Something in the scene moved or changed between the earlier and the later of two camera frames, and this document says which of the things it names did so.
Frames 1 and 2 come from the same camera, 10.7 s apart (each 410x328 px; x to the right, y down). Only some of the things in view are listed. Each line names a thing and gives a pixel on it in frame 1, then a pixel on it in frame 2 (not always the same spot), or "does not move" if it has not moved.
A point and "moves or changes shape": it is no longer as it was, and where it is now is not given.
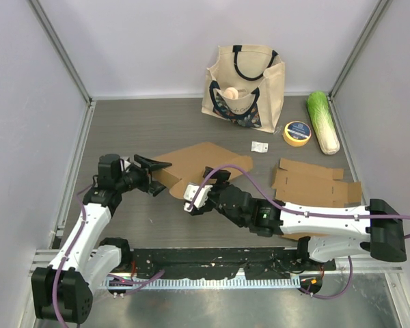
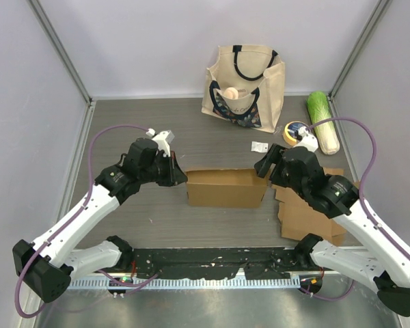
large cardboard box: (188, 165) moves or changes shape
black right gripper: (222, 175) -> (263, 165)
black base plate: (222, 264) does not move
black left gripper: (154, 186) -> (175, 175)
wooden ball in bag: (231, 93) does not move
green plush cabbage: (323, 123) does not move
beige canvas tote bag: (258, 74) does not move
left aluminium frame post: (61, 48) does not move
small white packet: (259, 147) does not move
